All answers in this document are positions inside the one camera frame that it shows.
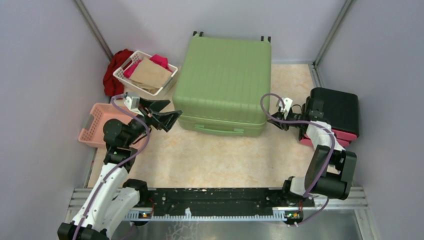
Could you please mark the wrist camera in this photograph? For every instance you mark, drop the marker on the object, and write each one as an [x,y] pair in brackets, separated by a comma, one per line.
[285,105]
[132,101]

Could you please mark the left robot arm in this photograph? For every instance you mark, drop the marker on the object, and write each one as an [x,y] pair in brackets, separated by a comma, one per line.
[113,194]

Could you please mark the right aluminium corner post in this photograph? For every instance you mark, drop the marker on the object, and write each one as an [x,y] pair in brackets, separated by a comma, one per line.
[333,31]

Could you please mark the pink plastic basket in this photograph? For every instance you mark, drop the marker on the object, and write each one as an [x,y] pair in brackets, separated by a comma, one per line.
[94,126]

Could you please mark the green hard-shell suitcase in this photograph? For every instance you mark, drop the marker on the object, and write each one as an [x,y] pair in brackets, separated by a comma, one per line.
[223,85]

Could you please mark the left aluminium corner post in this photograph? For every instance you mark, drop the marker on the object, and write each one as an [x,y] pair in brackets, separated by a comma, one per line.
[80,5]

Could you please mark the black and pink storage stack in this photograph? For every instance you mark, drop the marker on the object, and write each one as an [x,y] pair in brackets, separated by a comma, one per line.
[337,108]

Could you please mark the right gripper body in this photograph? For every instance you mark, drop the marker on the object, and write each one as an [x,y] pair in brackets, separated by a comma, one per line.
[278,119]

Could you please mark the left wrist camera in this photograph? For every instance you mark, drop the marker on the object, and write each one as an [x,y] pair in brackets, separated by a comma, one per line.
[132,101]

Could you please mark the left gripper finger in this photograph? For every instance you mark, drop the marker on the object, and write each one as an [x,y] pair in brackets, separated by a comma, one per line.
[156,106]
[164,120]

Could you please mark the magenta cloth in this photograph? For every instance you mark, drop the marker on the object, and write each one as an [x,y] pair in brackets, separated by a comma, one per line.
[157,59]

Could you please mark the white plastic basket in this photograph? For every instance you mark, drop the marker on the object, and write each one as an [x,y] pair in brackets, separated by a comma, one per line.
[162,93]

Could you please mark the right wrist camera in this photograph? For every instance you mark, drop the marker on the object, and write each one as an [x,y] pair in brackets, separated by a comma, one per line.
[285,105]

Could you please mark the tan folded cloth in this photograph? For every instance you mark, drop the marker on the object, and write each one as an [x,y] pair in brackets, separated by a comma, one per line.
[149,76]

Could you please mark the aluminium corner post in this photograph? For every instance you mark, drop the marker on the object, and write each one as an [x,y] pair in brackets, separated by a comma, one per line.
[333,31]
[80,5]

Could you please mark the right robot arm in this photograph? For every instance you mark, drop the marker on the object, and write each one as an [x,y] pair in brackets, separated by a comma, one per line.
[331,169]

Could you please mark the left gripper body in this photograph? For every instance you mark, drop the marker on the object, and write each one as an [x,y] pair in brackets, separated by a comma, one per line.
[152,117]

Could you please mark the red cloth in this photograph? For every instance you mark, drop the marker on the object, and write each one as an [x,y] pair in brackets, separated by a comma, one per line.
[112,86]

